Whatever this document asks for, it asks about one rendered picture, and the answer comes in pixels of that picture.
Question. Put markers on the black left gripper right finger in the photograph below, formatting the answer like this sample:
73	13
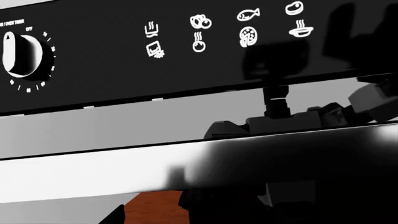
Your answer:
189	210

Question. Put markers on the white oven timer knob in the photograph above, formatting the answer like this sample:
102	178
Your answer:
14	56

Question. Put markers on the black oven control panel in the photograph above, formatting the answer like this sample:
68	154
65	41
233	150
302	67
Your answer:
102	70

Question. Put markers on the grey oven door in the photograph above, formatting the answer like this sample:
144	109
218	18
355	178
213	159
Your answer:
93	126

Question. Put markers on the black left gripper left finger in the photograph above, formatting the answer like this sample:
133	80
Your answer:
117	217

